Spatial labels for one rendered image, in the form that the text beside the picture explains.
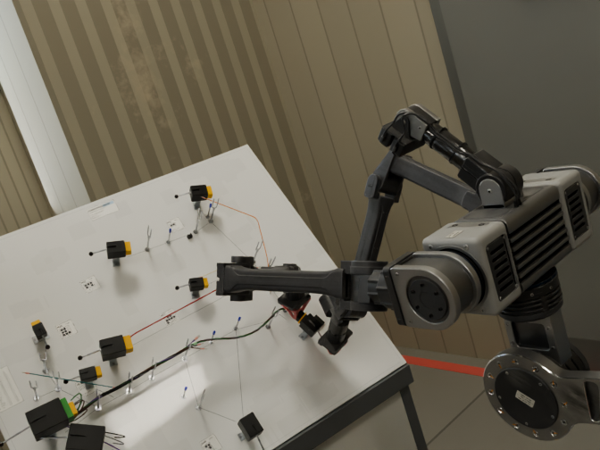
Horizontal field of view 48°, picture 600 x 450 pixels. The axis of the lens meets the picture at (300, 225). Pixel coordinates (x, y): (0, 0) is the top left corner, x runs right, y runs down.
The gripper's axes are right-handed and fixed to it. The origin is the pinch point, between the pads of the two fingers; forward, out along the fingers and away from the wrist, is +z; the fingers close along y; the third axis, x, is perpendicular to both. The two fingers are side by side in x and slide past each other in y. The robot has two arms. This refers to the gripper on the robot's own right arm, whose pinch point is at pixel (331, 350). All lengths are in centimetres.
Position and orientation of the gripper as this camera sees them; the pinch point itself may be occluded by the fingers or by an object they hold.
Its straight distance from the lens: 220.3
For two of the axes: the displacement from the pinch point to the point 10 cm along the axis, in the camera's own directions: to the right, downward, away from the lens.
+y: -6.4, 5.5, -5.4
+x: 7.6, 5.4, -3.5
